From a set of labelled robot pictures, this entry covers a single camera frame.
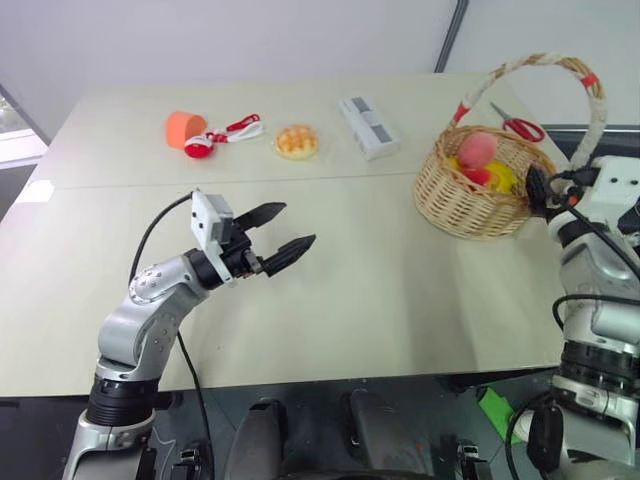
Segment wicker basket with handle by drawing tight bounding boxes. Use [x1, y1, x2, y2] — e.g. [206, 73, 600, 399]
[413, 51, 609, 242]

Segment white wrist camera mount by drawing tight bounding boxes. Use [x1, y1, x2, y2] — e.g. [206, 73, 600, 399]
[189, 188, 237, 289]
[592, 154, 640, 216]

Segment red white toy with strap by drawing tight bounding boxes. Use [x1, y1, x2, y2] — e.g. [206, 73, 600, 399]
[183, 113, 264, 160]

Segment black slanted pole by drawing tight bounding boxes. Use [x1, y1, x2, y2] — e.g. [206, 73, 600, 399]
[433, 0, 469, 74]

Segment pink peach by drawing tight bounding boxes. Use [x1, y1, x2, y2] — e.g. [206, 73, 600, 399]
[458, 130, 499, 170]

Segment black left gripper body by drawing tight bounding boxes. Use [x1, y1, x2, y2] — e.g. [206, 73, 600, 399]
[222, 222, 266, 281]

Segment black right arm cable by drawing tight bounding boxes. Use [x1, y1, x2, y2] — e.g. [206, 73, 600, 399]
[547, 167, 640, 334]

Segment red handled scissors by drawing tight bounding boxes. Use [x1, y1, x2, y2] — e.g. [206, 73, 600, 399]
[488, 101, 546, 144]

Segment dark rounded shape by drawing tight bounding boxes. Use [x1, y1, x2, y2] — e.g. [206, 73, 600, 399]
[232, 397, 291, 480]
[339, 388, 436, 476]

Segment green object under table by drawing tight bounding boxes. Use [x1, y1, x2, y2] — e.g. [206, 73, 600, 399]
[477, 388, 524, 446]

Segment orange plastic cup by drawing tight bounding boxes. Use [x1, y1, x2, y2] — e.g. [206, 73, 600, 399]
[164, 111, 208, 150]

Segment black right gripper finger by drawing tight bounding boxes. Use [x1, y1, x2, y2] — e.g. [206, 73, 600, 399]
[524, 163, 551, 219]

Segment black cable at robot waist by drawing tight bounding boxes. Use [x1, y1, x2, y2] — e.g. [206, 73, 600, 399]
[504, 394, 566, 480]

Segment yellow fruit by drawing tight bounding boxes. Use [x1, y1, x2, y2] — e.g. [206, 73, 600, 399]
[482, 159, 517, 196]

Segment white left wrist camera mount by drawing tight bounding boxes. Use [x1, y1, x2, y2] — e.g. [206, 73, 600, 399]
[189, 188, 237, 289]

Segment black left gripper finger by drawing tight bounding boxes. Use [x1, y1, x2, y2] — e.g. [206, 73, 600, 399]
[262, 233, 318, 277]
[234, 201, 288, 232]

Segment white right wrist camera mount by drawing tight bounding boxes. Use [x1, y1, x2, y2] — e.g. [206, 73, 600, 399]
[592, 154, 640, 216]

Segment round golden bun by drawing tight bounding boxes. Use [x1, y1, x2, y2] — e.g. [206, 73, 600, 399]
[273, 123, 321, 162]

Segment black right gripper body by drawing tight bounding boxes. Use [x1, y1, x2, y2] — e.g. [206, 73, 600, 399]
[547, 172, 596, 216]

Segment white rectangular box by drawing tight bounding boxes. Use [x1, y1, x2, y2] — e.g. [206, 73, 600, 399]
[337, 95, 404, 162]

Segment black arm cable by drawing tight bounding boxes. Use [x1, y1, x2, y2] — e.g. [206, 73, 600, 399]
[128, 191, 214, 480]
[547, 167, 640, 334]

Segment red fruit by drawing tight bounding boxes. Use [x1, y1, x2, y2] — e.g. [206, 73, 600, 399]
[460, 166, 494, 189]

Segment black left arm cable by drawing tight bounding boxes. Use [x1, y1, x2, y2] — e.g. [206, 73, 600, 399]
[128, 191, 214, 480]

